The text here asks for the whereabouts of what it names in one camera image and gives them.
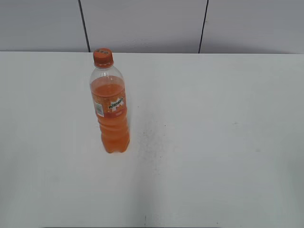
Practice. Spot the orange Mirinda soda bottle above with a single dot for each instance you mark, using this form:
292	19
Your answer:
109	98

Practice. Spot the orange bottle cap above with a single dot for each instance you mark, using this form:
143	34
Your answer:
103	58

